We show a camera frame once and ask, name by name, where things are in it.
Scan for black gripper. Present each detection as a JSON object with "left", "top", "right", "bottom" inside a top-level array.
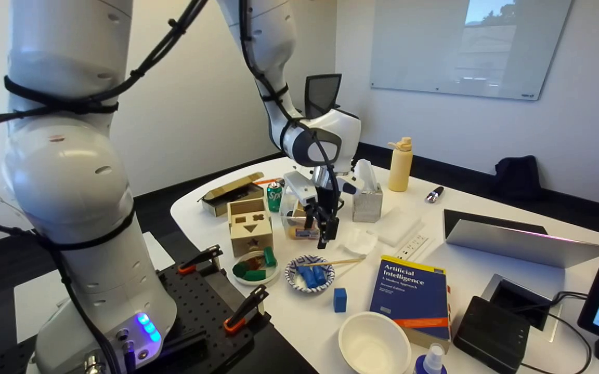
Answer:
[{"left": 308, "top": 164, "right": 349, "bottom": 249}]

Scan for blue patterned bowl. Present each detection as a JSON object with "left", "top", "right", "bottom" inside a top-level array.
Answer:
[{"left": 285, "top": 253, "right": 338, "bottom": 294}]

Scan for white bowl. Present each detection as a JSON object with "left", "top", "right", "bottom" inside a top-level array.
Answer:
[{"left": 338, "top": 310, "right": 414, "bottom": 374}]

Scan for clear plastic container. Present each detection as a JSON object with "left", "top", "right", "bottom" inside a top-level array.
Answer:
[{"left": 285, "top": 211, "right": 322, "bottom": 241}]

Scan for white napkin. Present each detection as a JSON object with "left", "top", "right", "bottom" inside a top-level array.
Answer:
[{"left": 339, "top": 224, "right": 381, "bottom": 257}]

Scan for blue blocks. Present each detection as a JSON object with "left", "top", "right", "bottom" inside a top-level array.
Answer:
[{"left": 298, "top": 263, "right": 331, "bottom": 289}]

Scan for green can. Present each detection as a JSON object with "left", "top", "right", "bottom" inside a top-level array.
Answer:
[{"left": 264, "top": 182, "right": 285, "bottom": 216}]

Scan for white foam tray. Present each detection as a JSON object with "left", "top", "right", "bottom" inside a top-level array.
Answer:
[{"left": 376, "top": 205, "right": 427, "bottom": 244}]

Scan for blue cube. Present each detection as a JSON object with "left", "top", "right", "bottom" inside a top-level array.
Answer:
[{"left": 331, "top": 287, "right": 349, "bottom": 313}]

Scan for wooden shape sorter box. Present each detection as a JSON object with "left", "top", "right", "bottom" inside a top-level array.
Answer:
[{"left": 227, "top": 194, "right": 275, "bottom": 259}]

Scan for plate with green items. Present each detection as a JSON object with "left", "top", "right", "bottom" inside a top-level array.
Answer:
[{"left": 229, "top": 249, "right": 284, "bottom": 289}]

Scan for white remote control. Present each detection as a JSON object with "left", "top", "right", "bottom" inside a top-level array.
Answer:
[{"left": 398, "top": 231, "right": 434, "bottom": 261}]

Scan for mustard yellow bottle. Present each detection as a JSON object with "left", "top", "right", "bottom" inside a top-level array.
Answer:
[{"left": 388, "top": 135, "right": 417, "bottom": 192}]

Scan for blue book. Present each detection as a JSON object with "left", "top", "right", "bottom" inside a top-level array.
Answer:
[{"left": 369, "top": 253, "right": 451, "bottom": 349}]

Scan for black marker pen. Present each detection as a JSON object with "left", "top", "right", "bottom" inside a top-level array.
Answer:
[{"left": 422, "top": 184, "right": 445, "bottom": 205}]

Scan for blue spray bottle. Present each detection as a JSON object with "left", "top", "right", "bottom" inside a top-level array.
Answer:
[{"left": 413, "top": 343, "right": 450, "bottom": 374}]

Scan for silver laptop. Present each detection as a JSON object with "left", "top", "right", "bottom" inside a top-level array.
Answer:
[{"left": 444, "top": 218, "right": 599, "bottom": 270}]

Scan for black bag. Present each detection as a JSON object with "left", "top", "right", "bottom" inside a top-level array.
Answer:
[{"left": 494, "top": 153, "right": 543, "bottom": 204}]

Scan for black box device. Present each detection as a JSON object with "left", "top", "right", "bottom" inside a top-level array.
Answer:
[{"left": 451, "top": 294, "right": 533, "bottom": 374}]

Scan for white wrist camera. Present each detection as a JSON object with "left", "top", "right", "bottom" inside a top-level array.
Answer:
[{"left": 284, "top": 169, "right": 318, "bottom": 207}]

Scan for black clamp orange handles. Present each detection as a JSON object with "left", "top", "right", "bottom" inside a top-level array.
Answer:
[
  {"left": 221, "top": 283, "right": 271, "bottom": 336},
  {"left": 176, "top": 242, "right": 225, "bottom": 275}
]

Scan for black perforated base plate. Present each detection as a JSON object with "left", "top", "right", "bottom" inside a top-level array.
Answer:
[{"left": 132, "top": 256, "right": 317, "bottom": 374}]

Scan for wall whiteboard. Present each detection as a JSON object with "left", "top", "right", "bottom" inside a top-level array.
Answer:
[{"left": 369, "top": 0, "right": 576, "bottom": 103}]

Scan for black power cable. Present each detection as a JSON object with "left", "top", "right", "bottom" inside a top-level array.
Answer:
[{"left": 520, "top": 289, "right": 598, "bottom": 374}]

